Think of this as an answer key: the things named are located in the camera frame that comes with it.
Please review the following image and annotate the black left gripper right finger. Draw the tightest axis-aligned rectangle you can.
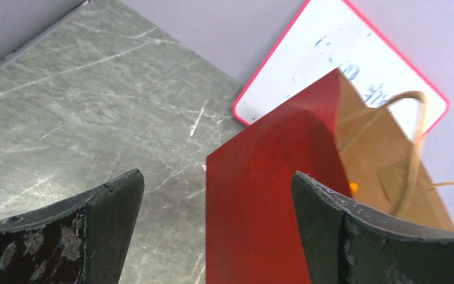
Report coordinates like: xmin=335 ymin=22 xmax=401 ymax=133
xmin=291 ymin=172 xmax=454 ymax=284

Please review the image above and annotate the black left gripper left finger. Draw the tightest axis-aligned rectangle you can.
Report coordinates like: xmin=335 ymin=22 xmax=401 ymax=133
xmin=0 ymin=169 xmax=145 ymax=284

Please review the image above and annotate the orange fake bread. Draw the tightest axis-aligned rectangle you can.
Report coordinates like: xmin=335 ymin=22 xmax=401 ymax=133
xmin=349 ymin=182 xmax=359 ymax=195

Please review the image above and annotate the pink framed whiteboard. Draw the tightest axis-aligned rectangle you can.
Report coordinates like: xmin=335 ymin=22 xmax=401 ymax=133
xmin=232 ymin=0 xmax=450 ymax=132

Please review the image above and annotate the red paper bag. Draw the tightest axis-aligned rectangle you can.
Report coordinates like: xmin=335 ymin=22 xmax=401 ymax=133
xmin=206 ymin=70 xmax=454 ymax=283

